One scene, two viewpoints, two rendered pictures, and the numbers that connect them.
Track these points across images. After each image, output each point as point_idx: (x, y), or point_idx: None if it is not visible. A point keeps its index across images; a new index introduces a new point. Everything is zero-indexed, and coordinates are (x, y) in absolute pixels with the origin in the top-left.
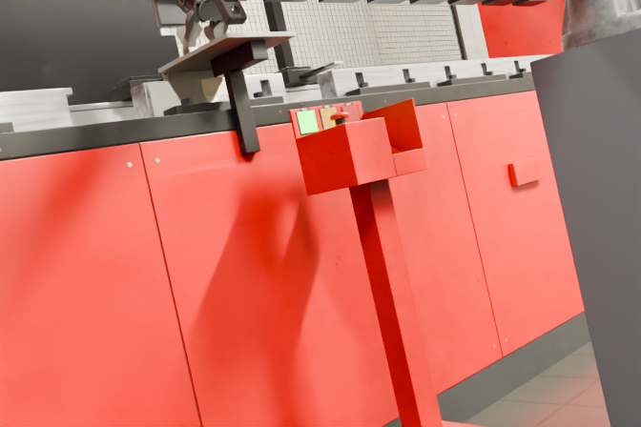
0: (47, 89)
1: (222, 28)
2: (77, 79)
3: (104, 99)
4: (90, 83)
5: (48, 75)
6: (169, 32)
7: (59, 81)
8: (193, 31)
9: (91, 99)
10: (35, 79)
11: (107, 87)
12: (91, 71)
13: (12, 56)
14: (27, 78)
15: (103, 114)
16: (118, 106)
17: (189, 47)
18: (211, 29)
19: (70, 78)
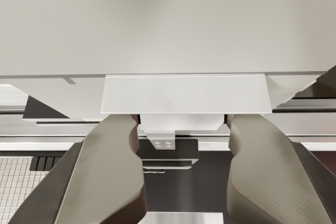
0: (207, 189)
1: (74, 189)
2: (178, 196)
3: (157, 175)
4: (167, 192)
5: (204, 202)
6: (198, 219)
7: (195, 196)
8: (292, 171)
9: (170, 176)
10: (216, 199)
11: (152, 186)
12: (164, 204)
13: (234, 223)
14: (223, 200)
15: (222, 128)
16: (200, 137)
17: (261, 117)
18: (145, 192)
19: (185, 198)
